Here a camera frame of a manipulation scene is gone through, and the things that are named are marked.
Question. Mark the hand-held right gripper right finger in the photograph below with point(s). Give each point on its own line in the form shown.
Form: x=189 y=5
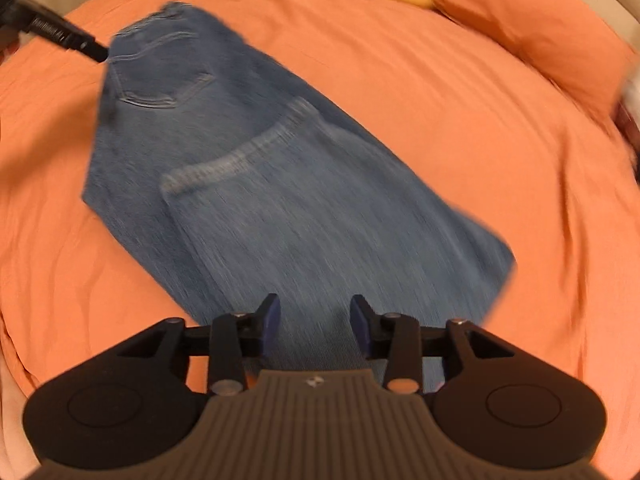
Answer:
x=360 y=330

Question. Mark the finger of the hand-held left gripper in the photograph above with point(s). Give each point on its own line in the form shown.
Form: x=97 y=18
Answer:
x=55 y=27

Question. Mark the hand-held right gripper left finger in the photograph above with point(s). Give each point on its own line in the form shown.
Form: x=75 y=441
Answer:
x=270 y=327

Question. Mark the blue denim pants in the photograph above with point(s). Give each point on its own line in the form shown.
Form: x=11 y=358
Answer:
x=250 y=185

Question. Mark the bed with orange sheet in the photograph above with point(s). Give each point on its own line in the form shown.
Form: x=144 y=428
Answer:
x=450 y=170

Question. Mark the orange embroidered pillow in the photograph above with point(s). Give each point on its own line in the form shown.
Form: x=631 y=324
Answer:
x=540 y=30

